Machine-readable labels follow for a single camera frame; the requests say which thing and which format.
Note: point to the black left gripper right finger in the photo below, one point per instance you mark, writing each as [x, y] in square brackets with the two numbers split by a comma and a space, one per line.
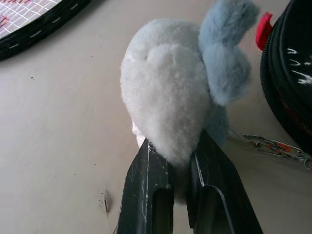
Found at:
[219, 195]

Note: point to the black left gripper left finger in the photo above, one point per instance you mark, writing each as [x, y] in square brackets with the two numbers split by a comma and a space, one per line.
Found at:
[136, 195]

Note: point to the white and blue plush toy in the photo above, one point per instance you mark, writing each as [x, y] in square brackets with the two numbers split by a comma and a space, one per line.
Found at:
[168, 102]

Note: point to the black zippered paddle case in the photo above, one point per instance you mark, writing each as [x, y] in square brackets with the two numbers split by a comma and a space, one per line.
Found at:
[290, 73]

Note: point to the red zipper pull tab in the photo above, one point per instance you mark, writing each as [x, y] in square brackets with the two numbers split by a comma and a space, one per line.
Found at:
[263, 30]

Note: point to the black strung racket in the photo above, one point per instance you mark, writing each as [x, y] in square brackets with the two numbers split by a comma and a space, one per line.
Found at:
[31, 22]

